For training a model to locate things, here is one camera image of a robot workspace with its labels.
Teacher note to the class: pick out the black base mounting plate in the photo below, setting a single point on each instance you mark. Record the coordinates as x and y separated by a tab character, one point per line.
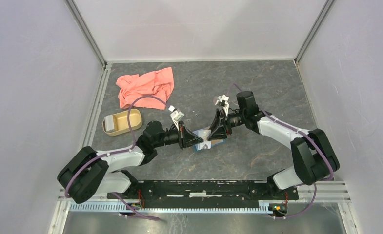
205	193

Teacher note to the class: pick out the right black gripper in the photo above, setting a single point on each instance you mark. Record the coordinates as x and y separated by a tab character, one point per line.
219	129

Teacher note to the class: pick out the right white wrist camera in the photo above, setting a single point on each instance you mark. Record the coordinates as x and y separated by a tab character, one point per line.
222	101

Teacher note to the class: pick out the silver card in tray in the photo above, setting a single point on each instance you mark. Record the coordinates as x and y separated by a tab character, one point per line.
109	124

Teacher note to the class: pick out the pink crumpled cloth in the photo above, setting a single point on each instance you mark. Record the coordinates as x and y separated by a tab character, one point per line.
158	83

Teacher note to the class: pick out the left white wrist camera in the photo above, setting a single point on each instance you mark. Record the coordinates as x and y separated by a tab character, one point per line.
176	115

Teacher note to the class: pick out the gold oval tray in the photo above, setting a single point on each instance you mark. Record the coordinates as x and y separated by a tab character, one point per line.
121	122

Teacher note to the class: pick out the aluminium frame rail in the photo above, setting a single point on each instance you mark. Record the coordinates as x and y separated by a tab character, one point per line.
226	208

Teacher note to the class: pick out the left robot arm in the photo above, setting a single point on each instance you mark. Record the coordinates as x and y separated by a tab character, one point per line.
92	172

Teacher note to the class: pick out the blue card holder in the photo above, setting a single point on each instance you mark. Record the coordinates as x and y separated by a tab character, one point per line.
213	142

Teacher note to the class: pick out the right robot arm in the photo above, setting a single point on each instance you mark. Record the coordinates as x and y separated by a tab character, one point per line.
312	154

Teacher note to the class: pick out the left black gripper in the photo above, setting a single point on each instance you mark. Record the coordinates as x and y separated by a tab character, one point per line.
190	140

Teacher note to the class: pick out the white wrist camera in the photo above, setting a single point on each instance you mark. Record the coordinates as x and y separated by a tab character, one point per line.
176	115
222	101

